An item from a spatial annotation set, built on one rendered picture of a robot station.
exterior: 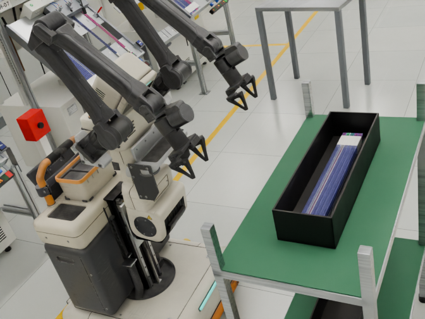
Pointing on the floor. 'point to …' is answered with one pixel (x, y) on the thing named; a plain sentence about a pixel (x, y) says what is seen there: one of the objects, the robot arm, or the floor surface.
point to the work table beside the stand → (295, 40)
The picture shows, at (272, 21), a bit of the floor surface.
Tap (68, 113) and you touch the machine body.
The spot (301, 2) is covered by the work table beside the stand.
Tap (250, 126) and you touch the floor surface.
